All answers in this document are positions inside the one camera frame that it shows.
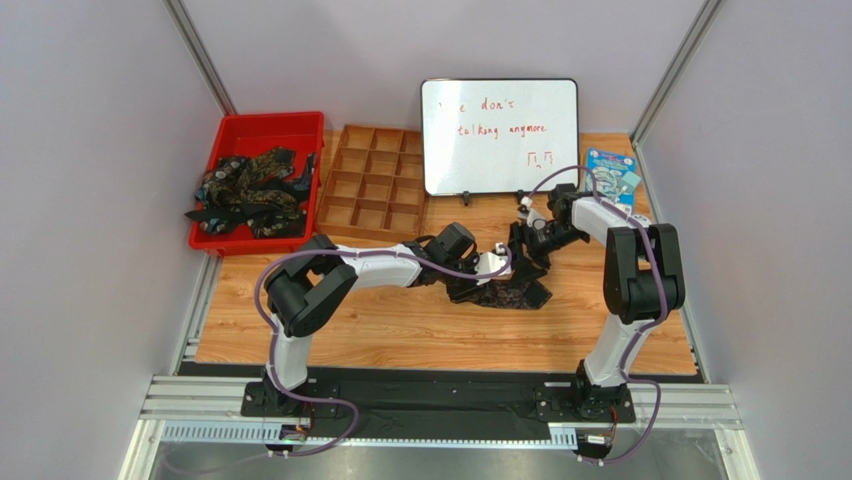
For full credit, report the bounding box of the dark paisley tie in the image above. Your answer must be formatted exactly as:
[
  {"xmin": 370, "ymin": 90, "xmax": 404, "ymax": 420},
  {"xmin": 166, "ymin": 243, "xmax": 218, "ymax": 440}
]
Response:
[{"xmin": 465, "ymin": 280, "xmax": 552, "ymax": 310}]

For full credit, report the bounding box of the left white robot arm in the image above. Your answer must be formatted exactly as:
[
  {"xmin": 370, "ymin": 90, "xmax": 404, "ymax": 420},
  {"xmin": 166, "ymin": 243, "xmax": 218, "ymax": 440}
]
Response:
[{"xmin": 241, "ymin": 223, "xmax": 513, "ymax": 417}]

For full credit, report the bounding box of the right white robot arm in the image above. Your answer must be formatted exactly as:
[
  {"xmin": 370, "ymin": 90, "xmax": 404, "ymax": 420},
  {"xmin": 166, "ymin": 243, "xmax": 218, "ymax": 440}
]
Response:
[{"xmin": 509, "ymin": 184, "xmax": 686, "ymax": 420}]

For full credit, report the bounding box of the pile of patterned ties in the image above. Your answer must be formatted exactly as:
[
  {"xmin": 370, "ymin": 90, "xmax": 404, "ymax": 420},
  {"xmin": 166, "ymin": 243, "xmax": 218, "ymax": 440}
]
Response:
[{"xmin": 184, "ymin": 146, "xmax": 316, "ymax": 239}]

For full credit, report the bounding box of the blue packaged item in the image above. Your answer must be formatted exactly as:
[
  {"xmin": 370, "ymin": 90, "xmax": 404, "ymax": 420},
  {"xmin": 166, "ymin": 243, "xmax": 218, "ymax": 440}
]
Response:
[{"xmin": 584, "ymin": 148, "xmax": 642, "ymax": 214}]

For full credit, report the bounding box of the whiteboard with red writing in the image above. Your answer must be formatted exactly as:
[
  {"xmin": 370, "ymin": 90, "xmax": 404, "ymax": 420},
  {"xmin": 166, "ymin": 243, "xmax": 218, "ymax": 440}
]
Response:
[{"xmin": 420, "ymin": 78, "xmax": 580, "ymax": 197}]

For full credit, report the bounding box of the brown compartment tray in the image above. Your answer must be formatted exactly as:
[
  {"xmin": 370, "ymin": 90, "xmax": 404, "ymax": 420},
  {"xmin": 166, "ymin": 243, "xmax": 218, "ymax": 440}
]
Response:
[{"xmin": 316, "ymin": 124, "xmax": 426, "ymax": 243}]

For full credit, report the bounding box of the red plastic bin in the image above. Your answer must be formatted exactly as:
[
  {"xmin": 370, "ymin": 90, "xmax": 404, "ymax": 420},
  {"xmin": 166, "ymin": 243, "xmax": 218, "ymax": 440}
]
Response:
[{"xmin": 187, "ymin": 112, "xmax": 324, "ymax": 257}]

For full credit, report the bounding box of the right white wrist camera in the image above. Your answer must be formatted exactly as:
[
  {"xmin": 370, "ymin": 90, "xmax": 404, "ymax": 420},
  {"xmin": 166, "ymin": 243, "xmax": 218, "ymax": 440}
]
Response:
[{"xmin": 518, "ymin": 196, "xmax": 547, "ymax": 230}]

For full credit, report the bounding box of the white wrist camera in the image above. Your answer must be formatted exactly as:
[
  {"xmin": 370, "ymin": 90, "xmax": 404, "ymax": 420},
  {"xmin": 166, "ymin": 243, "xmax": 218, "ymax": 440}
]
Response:
[
  {"xmin": 475, "ymin": 243, "xmax": 512, "ymax": 284},
  {"xmin": 518, "ymin": 196, "xmax": 547, "ymax": 230}
]

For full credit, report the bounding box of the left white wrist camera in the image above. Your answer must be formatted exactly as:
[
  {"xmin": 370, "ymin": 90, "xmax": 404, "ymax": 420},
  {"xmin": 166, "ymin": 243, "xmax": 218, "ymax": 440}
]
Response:
[{"xmin": 475, "ymin": 243, "xmax": 512, "ymax": 284}]

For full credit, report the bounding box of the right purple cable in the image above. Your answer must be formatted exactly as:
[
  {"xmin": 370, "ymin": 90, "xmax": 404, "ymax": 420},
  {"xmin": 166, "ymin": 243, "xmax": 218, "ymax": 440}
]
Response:
[{"xmin": 520, "ymin": 164, "xmax": 670, "ymax": 466}]

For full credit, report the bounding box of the purple cable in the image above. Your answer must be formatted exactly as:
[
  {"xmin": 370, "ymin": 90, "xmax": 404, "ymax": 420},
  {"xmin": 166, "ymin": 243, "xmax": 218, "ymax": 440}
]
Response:
[
  {"xmin": 520, "ymin": 164, "xmax": 670, "ymax": 466},
  {"xmin": 252, "ymin": 244, "xmax": 515, "ymax": 461}
]

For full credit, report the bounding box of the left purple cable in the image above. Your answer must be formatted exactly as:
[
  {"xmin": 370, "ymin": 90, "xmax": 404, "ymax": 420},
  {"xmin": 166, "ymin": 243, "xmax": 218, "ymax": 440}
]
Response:
[{"xmin": 252, "ymin": 244, "xmax": 515, "ymax": 461}]

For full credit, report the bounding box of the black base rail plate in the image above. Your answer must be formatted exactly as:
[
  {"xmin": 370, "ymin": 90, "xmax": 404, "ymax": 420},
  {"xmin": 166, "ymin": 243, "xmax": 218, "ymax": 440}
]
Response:
[{"xmin": 176, "ymin": 362, "xmax": 707, "ymax": 442}]

